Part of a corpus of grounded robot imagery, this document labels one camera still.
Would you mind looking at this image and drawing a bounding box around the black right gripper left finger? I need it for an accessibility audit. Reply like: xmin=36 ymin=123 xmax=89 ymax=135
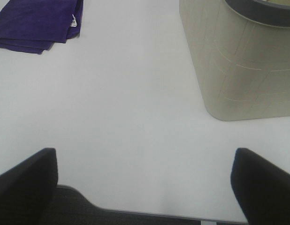
xmin=0 ymin=148 xmax=58 ymax=225

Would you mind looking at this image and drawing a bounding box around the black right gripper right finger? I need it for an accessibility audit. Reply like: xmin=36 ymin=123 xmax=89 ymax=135
xmin=230 ymin=148 xmax=290 ymax=225

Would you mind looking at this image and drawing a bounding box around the purple towel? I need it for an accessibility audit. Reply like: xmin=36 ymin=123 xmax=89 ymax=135
xmin=0 ymin=0 xmax=84 ymax=54

